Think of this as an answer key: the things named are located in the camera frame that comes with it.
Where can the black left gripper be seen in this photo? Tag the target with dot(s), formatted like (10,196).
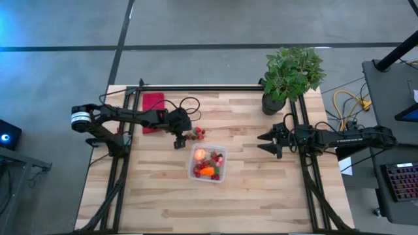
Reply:
(179,120)

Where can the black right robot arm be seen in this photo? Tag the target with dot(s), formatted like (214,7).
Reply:
(359,138)

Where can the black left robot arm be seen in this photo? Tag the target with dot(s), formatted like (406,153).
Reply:
(130,115)

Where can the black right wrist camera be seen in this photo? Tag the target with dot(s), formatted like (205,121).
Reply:
(282,128)

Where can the black curved bracket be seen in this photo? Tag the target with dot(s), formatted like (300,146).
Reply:
(261,81)

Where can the strawberry with leafy stem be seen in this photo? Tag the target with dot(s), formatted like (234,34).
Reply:
(205,163)

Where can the black pole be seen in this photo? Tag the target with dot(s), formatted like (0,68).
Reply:
(396,52)

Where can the orange peach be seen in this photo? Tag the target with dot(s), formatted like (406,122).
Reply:
(200,154)

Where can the gray desk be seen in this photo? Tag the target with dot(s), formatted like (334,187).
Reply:
(392,91)

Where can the red folded cloth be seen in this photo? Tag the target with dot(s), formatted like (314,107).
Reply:
(153,99)

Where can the orange toy fruit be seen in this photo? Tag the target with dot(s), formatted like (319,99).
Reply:
(208,171)

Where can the white paper sheet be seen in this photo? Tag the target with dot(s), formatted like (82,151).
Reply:
(345,167)

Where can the screen with blue display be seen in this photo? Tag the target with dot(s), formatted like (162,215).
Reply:
(409,115)

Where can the backlit colourful keyboard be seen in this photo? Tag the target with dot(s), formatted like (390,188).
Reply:
(403,182)

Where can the black box blue light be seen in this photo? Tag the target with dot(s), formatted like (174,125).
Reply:
(11,135)

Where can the gray metal stand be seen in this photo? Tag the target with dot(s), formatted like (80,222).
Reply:
(19,158)

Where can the clear plastic tupperware container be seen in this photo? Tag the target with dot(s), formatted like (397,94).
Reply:
(207,180)

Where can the black caster wheel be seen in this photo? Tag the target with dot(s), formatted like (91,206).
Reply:
(377,212)

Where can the pink berry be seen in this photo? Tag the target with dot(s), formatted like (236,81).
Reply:
(218,164)

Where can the green potted plant black pot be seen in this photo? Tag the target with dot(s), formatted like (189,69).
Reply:
(290,73)

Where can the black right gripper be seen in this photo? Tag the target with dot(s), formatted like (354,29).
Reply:
(287,142)

